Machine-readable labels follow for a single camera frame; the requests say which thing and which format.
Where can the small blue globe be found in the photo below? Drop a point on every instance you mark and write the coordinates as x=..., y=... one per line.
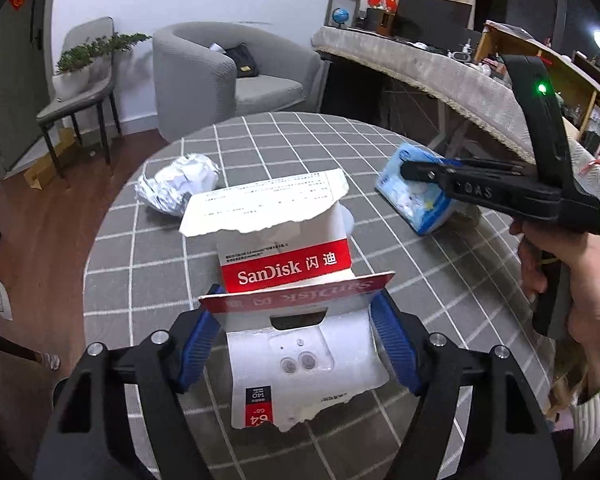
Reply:
x=340, y=16

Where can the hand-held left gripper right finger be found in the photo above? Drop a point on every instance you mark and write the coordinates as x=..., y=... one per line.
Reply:
x=395, y=342

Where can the grey dining chair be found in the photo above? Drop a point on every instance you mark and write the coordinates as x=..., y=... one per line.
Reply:
x=74, y=102

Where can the potted green plant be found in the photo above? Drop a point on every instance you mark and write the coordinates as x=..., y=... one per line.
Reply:
x=79, y=57

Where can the grey checked tablecloth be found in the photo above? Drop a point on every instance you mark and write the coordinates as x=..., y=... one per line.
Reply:
x=144, y=270

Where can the black monitor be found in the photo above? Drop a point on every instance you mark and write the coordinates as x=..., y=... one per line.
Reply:
x=432, y=15

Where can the red ornament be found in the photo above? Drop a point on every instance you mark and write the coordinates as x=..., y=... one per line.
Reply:
x=382, y=2

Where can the crumpled silver foil ball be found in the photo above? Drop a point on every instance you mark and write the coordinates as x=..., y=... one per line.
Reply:
x=177, y=182

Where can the person's right hand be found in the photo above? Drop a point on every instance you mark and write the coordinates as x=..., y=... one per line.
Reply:
x=597, y=300

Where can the small brown box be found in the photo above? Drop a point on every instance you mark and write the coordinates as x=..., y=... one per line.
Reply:
x=388, y=24

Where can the grey door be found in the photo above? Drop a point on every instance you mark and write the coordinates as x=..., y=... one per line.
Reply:
x=9, y=85

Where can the flat cardboard piece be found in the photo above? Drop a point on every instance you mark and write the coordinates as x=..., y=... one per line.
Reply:
x=42, y=170

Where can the dark wooden stick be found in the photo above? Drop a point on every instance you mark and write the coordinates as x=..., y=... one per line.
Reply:
x=9, y=347

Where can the small silver item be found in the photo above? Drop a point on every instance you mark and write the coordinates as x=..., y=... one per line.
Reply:
x=216, y=47

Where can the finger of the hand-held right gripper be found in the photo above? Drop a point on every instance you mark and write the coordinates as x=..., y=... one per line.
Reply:
x=500, y=166
x=422, y=171

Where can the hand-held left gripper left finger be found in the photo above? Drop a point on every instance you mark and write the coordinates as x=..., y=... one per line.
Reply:
x=199, y=342

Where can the desk with grey cloth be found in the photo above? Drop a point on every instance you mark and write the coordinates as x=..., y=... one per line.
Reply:
x=430, y=67

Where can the blue tissue pack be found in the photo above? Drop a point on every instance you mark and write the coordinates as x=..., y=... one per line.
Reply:
x=420, y=205

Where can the wooden bookshelf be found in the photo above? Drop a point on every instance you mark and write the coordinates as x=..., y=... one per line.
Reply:
x=580, y=85

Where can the grey armchair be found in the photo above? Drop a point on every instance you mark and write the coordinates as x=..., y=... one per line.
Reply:
x=194, y=85

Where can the picture frame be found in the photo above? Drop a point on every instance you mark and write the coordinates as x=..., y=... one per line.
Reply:
x=352, y=2

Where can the red and white cardboard box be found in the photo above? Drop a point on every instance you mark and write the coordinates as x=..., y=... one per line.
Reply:
x=280, y=270

